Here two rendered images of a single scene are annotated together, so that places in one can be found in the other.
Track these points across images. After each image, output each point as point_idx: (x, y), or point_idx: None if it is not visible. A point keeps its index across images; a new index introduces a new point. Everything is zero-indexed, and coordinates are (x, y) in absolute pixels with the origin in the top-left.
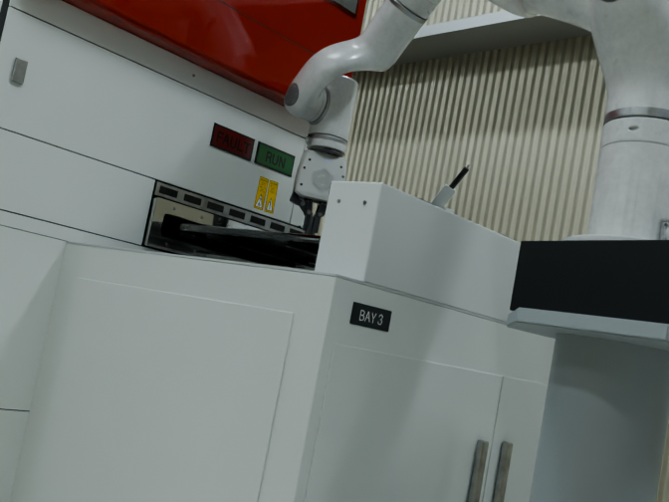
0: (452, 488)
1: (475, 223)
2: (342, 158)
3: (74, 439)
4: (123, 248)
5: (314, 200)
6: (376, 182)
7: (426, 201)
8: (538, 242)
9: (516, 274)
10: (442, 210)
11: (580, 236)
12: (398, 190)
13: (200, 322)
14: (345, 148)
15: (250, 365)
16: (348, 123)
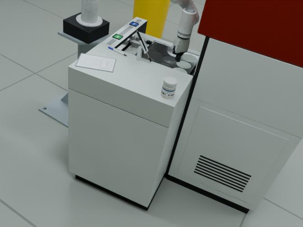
0: None
1: (121, 28)
2: (176, 35)
3: None
4: (190, 49)
5: (181, 52)
6: (137, 17)
7: (130, 22)
8: (106, 20)
9: (108, 28)
10: (127, 23)
11: (99, 16)
12: (134, 18)
13: None
14: (177, 33)
15: None
16: (179, 24)
